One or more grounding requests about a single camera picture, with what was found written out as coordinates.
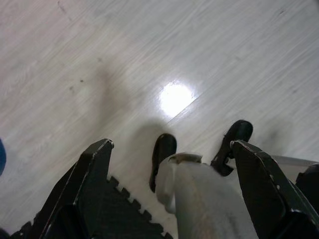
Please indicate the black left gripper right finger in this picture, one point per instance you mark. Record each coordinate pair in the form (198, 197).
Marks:
(269, 199)

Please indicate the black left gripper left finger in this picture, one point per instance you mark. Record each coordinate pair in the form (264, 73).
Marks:
(84, 194)

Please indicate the black foam puzzle mat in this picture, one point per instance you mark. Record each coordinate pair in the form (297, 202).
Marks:
(134, 214)

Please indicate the grey robot leg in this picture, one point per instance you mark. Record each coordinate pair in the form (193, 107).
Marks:
(199, 199)

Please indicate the black robot foot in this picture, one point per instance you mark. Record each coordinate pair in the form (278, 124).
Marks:
(164, 149)
(239, 129)

